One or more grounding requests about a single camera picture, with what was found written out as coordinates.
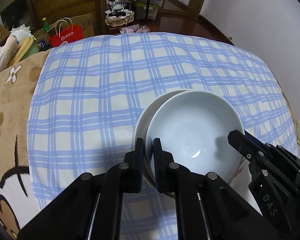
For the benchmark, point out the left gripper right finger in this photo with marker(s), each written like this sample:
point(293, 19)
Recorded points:
point(207, 207)

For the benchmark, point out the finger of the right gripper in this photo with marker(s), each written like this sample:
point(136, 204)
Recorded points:
point(255, 140)
point(244, 146)

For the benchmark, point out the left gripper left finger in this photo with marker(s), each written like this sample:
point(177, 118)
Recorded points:
point(91, 206)

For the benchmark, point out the red patterned bowl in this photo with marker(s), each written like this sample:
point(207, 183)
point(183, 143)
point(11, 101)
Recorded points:
point(194, 126)

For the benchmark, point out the plain white bowl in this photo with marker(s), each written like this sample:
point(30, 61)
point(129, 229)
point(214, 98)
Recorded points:
point(142, 128)

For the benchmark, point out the cherry plate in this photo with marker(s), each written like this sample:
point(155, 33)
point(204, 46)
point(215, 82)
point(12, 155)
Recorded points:
point(242, 176)

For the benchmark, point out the brown floral blanket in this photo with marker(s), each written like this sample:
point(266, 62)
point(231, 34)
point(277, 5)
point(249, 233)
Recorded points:
point(17, 202)

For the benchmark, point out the blue plaid cloth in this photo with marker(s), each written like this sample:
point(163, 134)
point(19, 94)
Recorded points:
point(91, 93)

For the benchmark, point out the wicker basket with items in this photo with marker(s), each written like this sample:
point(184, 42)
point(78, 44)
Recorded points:
point(118, 13)

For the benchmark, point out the red paper shopping bag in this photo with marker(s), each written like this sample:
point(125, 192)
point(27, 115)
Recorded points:
point(66, 32)

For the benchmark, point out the white plush toy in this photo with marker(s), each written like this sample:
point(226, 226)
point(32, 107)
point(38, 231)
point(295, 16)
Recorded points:
point(16, 45)

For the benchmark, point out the green glass bottle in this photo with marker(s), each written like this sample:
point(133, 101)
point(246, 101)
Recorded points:
point(46, 25)

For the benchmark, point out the cardboard box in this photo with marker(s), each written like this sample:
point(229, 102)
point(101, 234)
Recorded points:
point(84, 21)

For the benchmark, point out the wooden wardrobe with shelves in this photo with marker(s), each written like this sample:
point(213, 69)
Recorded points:
point(54, 10)

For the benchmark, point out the left wall socket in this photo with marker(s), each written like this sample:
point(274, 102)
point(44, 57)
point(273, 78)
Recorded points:
point(296, 122)

